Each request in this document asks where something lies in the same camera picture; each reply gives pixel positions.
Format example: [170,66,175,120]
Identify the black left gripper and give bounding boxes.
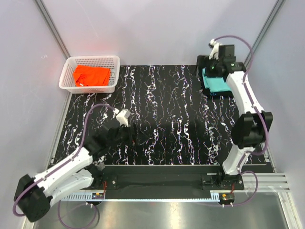
[108,123,149,147]

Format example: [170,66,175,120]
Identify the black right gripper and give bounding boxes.
[193,55,223,79]

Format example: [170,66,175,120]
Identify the teal t shirt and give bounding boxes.
[202,68,231,93]

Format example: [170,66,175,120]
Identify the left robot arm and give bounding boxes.
[14,124,149,222]

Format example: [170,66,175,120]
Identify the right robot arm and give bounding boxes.
[205,57,273,189]

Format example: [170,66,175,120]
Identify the folded black t shirt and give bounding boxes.
[195,55,233,97]

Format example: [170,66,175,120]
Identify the left controller board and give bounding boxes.
[92,192,105,199]

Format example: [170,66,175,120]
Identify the controller board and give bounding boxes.
[220,193,235,202]
[92,192,105,199]

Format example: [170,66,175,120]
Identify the orange t shirt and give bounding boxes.
[73,65,111,87]

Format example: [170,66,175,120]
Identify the white plastic basket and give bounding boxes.
[59,55,120,94]

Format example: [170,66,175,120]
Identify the right controller board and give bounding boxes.
[220,193,235,202]

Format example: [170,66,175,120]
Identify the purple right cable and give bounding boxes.
[195,35,270,208]

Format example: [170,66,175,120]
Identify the purple cable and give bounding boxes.
[12,104,120,229]
[195,35,270,208]

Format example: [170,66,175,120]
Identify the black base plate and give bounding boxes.
[93,165,244,192]

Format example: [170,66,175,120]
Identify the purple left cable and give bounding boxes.
[12,104,120,229]

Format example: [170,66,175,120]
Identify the white slotted cable duct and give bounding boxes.
[63,188,220,202]

